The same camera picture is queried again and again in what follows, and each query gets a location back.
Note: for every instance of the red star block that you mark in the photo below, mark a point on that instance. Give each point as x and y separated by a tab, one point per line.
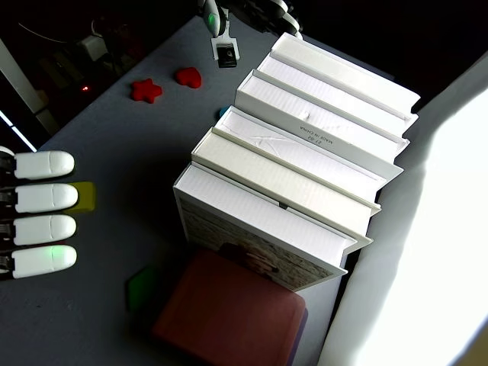
146	91

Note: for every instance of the teal block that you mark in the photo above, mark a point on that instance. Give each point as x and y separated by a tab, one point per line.
222	113

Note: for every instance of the white book with printed text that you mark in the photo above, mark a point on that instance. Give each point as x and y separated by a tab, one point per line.
289	100

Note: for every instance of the black power strip red light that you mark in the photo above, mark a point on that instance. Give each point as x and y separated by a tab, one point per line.
72	76

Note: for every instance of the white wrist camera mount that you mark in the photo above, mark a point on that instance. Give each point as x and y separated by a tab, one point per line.
228	53

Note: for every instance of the yellow block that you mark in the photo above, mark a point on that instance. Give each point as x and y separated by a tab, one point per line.
85	196

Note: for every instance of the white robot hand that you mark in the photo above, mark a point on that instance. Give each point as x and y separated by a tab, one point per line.
42	198
293	23

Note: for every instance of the white power adapter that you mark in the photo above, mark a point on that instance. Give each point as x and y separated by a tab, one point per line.
92	47

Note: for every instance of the white book with scratched pages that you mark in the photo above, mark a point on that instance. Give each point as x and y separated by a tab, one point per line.
286	146

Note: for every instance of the pink box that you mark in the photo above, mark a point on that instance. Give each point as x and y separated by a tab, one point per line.
228	312

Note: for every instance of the green hexagon block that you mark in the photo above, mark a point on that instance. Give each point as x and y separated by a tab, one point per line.
141	289

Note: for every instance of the red heart block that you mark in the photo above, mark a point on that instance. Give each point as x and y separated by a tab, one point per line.
188	77

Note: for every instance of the white frame bar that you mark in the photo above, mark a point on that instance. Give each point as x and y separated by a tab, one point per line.
23	87

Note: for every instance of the cream white book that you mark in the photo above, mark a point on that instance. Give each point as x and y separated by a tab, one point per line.
267	173

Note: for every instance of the white book with picture cover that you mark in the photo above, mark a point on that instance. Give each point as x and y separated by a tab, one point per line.
248	207

